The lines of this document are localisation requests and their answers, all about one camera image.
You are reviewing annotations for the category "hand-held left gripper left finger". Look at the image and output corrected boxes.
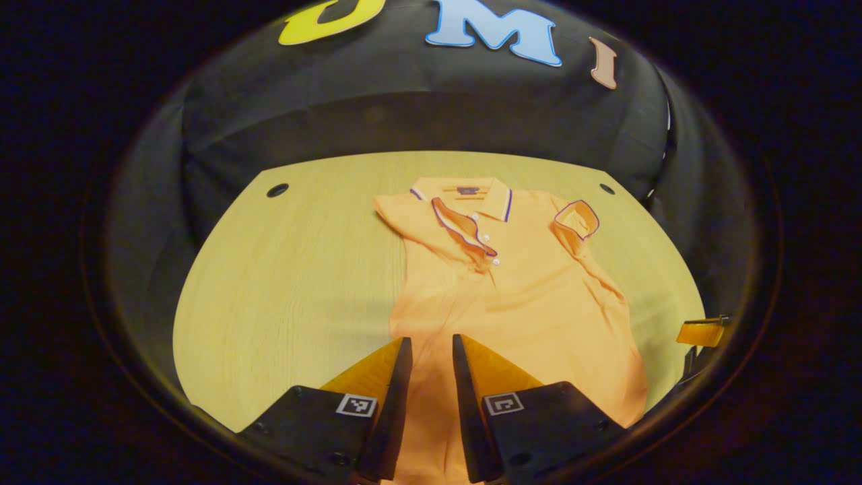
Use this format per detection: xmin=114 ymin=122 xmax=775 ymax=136
xmin=236 ymin=337 xmax=413 ymax=484

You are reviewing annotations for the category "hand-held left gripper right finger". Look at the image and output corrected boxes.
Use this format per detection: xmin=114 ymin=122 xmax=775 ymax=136
xmin=451 ymin=333 xmax=628 ymax=484

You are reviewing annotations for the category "orange T-shirt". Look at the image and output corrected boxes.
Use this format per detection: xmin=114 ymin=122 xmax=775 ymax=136
xmin=374 ymin=176 xmax=649 ymax=485

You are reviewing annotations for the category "black backdrop cloth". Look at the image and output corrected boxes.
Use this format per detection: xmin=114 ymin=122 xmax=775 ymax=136
xmin=101 ymin=0 xmax=763 ymax=331

